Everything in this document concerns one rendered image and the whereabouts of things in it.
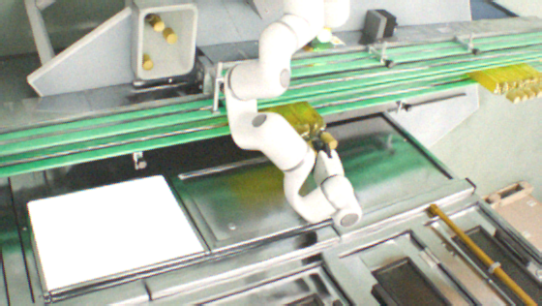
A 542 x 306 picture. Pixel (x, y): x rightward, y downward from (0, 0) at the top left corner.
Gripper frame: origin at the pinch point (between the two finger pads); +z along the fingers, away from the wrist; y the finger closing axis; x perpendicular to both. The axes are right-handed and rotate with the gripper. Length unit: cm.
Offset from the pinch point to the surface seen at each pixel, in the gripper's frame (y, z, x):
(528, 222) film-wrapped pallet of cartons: -235, 162, -330
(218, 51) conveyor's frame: 15.7, 30.5, 25.4
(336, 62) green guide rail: 13.6, 28.4, -13.2
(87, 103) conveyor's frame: 6, 17, 65
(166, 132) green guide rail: -3.2, 15.2, 41.6
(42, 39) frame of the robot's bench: 11, 49, 82
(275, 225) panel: -12.0, -16.8, 14.8
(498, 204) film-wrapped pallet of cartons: -231, 187, -306
